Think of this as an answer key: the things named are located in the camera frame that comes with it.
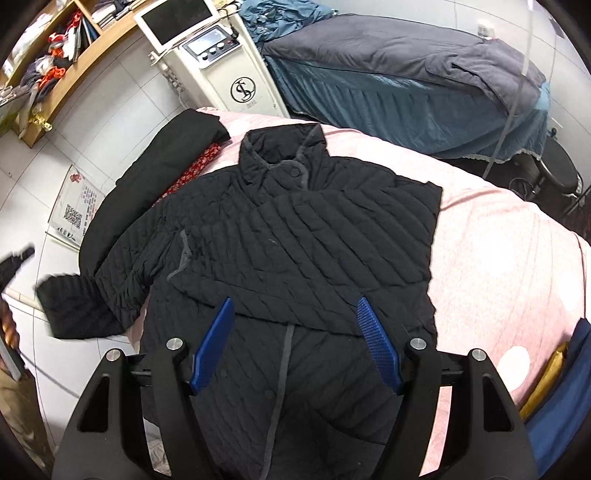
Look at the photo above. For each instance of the pink polka dot bedsheet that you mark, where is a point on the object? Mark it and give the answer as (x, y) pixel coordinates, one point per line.
(505, 277)

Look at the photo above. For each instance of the QR code poster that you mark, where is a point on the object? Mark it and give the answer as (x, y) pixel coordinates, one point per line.
(74, 208)

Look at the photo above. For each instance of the yellow folded garment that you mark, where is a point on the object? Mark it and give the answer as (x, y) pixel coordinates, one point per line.
(546, 383)

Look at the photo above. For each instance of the black round stool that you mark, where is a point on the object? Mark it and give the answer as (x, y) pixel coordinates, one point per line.
(552, 182)

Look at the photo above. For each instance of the metal IV pole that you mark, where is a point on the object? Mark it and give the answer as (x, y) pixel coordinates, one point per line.
(522, 80)

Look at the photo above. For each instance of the black folded garment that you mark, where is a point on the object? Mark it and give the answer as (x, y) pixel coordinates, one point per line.
(175, 147)

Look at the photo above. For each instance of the black quilted down jacket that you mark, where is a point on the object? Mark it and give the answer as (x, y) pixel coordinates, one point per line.
(294, 237)

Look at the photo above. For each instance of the blue massage bed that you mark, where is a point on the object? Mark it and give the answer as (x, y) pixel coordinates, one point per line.
(435, 120)

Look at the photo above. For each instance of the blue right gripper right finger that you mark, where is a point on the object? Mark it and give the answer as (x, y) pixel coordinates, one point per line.
(381, 349)

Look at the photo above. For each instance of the blue crumpled cloth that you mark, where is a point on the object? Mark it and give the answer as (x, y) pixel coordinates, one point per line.
(268, 20)

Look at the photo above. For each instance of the tan sleeved left forearm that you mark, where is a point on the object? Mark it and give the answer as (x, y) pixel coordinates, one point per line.
(20, 408)

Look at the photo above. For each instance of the red floral cloth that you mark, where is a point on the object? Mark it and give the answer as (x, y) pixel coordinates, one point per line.
(195, 169)

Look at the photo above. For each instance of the white beauty machine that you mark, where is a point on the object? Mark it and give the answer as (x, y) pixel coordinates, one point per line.
(219, 66)

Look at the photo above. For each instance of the wooden shelf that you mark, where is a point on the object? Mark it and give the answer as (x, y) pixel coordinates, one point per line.
(53, 56)

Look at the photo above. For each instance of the white framed monitor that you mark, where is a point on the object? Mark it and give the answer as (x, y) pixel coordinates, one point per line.
(165, 22)

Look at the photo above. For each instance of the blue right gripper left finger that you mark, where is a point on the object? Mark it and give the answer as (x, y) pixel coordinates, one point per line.
(210, 350)

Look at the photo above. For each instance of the navy blue garment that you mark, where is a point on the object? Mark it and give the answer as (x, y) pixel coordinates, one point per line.
(559, 431)

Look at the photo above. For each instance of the grey blanket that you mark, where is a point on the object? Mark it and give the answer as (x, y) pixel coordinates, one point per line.
(414, 50)

